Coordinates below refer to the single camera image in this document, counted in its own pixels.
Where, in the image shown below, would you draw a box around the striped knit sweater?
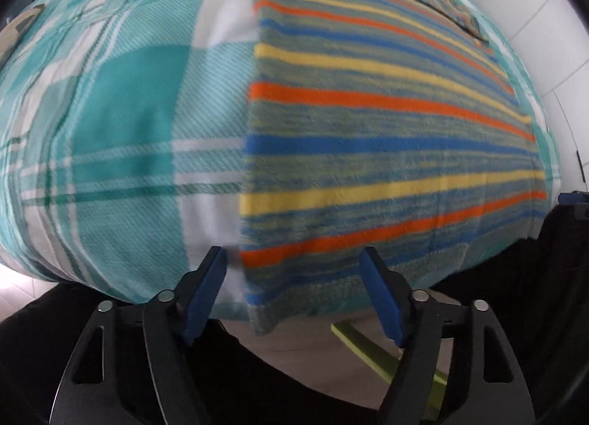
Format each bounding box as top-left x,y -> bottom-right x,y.
237,0 -> 550,337

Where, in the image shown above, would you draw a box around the teal checked bed sheet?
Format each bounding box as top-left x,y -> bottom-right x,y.
0,0 -> 563,321

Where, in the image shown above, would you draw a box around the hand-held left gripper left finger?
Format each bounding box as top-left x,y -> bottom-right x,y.
50,245 -> 227,425

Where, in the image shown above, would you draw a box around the person's black pants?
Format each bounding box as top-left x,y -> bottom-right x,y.
0,204 -> 589,425

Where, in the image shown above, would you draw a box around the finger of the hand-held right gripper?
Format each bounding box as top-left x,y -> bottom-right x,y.
558,192 -> 589,223

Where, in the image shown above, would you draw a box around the beige patterned pillow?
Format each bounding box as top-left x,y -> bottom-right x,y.
0,4 -> 47,64

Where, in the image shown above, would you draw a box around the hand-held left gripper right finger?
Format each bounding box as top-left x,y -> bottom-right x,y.
360,246 -> 537,425

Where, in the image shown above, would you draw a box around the green stick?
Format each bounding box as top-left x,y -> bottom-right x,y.
331,321 -> 449,421

